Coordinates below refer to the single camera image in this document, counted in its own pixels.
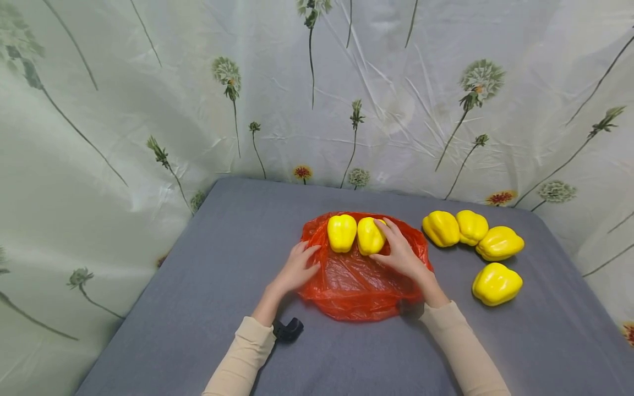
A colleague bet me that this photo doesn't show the person's right hand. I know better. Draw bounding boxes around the person's right hand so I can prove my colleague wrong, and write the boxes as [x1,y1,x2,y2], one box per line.
[369,217,437,288]

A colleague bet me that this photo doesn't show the person's left hand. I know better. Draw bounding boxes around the person's left hand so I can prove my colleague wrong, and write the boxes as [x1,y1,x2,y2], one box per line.
[270,241,323,298]

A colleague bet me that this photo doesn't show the yellow bell pepper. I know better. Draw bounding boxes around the yellow bell pepper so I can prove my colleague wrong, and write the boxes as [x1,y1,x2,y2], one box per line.
[357,217,388,257]
[421,210,461,249]
[475,225,525,262]
[327,214,358,254]
[455,209,490,247]
[471,262,524,307]

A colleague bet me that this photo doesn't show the red plastic bag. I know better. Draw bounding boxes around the red plastic bag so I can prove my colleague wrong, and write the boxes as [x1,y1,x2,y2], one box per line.
[297,211,435,323]

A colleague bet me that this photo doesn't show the person's left forearm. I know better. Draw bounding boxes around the person's left forearm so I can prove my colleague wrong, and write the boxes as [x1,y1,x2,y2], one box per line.
[202,285,287,396]

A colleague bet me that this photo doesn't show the person's right forearm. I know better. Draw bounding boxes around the person's right forearm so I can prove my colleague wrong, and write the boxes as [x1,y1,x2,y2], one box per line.
[417,274,512,396]

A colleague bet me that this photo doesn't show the black wrist band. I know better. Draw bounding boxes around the black wrist band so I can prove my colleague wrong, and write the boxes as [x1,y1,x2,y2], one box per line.
[397,299,425,321]
[272,317,304,343]

